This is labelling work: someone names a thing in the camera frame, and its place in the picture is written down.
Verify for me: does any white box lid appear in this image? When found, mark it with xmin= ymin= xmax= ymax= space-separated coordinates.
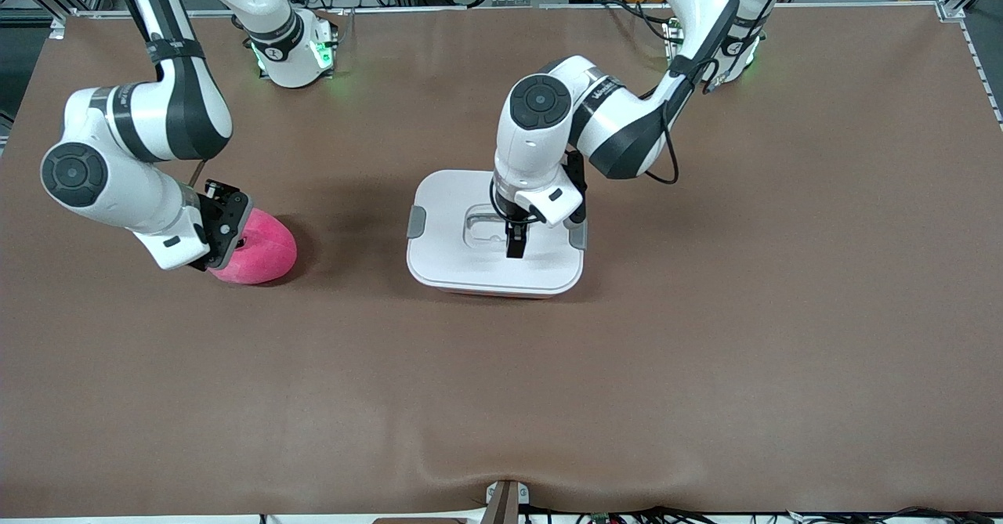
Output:
xmin=406 ymin=170 xmax=587 ymax=298

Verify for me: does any pink round plush toy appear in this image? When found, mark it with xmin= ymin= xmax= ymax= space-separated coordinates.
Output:
xmin=208 ymin=209 xmax=299 ymax=286

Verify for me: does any brown table cover mat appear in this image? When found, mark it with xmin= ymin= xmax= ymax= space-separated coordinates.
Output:
xmin=0 ymin=3 xmax=1003 ymax=519

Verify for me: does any white perforated edge strip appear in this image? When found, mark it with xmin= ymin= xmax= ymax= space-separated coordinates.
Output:
xmin=960 ymin=19 xmax=1003 ymax=129

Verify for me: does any metal table edge bracket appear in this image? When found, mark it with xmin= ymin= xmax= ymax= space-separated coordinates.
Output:
xmin=484 ymin=479 xmax=530 ymax=524

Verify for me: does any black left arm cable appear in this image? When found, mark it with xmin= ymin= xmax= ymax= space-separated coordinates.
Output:
xmin=639 ymin=0 xmax=796 ymax=186

